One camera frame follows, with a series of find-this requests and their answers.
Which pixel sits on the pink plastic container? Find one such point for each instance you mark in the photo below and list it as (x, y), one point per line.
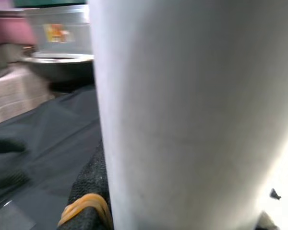
(9, 31)

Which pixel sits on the black tablecloth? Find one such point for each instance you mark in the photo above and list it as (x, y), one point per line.
(57, 134)

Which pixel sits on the clear plastic bag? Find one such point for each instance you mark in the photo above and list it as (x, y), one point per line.
(9, 215)

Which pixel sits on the white plastic table leg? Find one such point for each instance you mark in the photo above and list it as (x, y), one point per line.
(182, 107)

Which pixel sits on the beige tablecloth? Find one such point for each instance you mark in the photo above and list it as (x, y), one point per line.
(14, 95)

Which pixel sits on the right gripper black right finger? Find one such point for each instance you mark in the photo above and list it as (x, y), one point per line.
(275, 194)

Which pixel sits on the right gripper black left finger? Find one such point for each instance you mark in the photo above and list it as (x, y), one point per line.
(93, 177)

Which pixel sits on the steel pot with clear lid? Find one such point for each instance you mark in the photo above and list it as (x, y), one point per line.
(69, 26)

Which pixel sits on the orange rubber band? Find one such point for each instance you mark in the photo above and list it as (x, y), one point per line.
(88, 200)

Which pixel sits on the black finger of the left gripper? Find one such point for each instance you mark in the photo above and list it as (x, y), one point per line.
(7, 179)
(4, 145)

